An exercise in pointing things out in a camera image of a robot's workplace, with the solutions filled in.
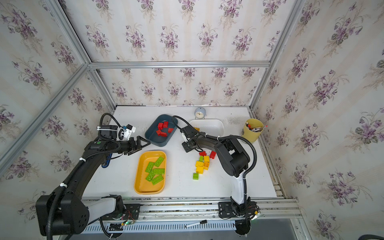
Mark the blue stapler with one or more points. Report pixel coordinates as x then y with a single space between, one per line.
107 161

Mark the dark teal plastic bin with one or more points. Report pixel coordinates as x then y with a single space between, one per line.
161 130

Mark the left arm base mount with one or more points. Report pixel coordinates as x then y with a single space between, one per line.
130 213

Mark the white plastic bin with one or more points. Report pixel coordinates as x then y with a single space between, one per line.
211 127

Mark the green lego brick top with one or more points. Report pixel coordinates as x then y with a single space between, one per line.
159 171

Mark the yellow pen cup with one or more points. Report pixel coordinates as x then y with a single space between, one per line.
252 129

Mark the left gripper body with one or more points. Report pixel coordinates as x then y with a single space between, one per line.
131 145

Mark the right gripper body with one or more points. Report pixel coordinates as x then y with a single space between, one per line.
189 141

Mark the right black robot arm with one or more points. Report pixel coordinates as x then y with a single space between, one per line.
237 156

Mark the light blue desk clock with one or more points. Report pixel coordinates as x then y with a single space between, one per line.
200 113

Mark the small green lego brick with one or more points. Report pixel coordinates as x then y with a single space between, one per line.
195 176

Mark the black marker pen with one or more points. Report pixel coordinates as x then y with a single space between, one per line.
196 224

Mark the yellow lego brick pile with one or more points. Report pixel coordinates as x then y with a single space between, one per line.
200 170

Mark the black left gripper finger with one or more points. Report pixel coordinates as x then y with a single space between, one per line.
143 144
140 139

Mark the yellow plastic tray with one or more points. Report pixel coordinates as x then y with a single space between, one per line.
142 186

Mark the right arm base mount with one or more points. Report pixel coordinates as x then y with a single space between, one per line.
226 210

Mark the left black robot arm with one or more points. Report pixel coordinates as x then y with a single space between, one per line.
63 212

